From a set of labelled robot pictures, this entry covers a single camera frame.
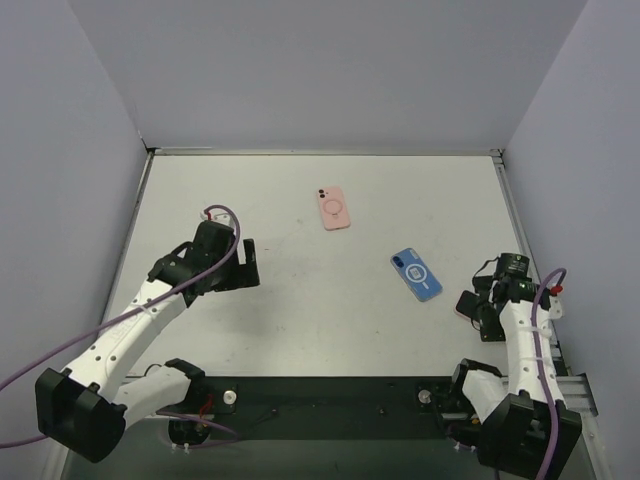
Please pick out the aluminium frame rail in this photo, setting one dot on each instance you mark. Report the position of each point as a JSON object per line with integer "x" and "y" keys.
{"x": 575, "y": 393}

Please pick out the pink phone case on table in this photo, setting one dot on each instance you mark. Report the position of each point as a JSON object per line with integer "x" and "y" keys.
{"x": 333, "y": 209}

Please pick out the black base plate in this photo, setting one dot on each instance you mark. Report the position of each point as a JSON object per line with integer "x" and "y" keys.
{"x": 333, "y": 408}

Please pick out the pink phone case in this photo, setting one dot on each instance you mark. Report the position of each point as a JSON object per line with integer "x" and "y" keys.
{"x": 467, "y": 305}
{"x": 333, "y": 209}

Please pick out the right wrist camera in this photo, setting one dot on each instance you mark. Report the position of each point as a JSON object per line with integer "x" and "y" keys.
{"x": 556, "y": 310}

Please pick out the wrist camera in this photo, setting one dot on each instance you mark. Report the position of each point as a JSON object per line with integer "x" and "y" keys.
{"x": 221, "y": 217}
{"x": 556, "y": 310}

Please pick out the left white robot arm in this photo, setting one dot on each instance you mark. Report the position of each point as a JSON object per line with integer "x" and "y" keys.
{"x": 88, "y": 406}

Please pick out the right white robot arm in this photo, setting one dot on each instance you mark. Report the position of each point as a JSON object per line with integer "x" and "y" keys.
{"x": 518, "y": 422}

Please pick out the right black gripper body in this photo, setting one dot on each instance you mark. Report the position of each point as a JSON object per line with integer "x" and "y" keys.
{"x": 481, "y": 310}

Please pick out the blue phone case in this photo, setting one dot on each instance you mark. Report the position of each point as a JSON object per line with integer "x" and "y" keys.
{"x": 416, "y": 275}

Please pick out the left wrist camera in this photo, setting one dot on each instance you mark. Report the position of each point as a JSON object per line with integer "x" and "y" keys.
{"x": 221, "y": 217}

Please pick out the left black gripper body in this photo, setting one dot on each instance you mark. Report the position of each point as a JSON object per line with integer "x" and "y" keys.
{"x": 240, "y": 273}

